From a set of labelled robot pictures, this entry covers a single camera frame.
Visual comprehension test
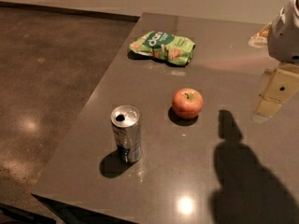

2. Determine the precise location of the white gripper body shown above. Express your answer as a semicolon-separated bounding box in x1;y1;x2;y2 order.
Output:
267;0;299;64

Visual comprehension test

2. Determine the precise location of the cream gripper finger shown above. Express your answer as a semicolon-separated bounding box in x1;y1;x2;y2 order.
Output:
251;63;299;123
249;23;272;49

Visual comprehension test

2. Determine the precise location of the red apple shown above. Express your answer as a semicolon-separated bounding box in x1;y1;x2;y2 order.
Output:
172;88;204;119

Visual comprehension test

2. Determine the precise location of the green rice chip bag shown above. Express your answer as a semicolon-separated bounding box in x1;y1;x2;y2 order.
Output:
129;31;195;66

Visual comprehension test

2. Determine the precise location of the silver drink can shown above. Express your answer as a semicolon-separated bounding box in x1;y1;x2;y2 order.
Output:
110;105;142;163

